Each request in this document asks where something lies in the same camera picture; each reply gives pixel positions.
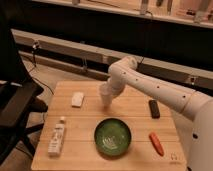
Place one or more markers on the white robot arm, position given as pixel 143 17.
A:
pixel 194 105

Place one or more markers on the green ceramic bowl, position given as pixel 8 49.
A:
pixel 112 137

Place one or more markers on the white computer mouse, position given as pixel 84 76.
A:
pixel 77 99

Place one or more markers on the black rectangular device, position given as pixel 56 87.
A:
pixel 154 109

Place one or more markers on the orange carrot toy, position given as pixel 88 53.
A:
pixel 156 143

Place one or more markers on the white tube bottle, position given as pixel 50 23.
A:
pixel 56 141

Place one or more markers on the black office chair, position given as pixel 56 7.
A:
pixel 18 95

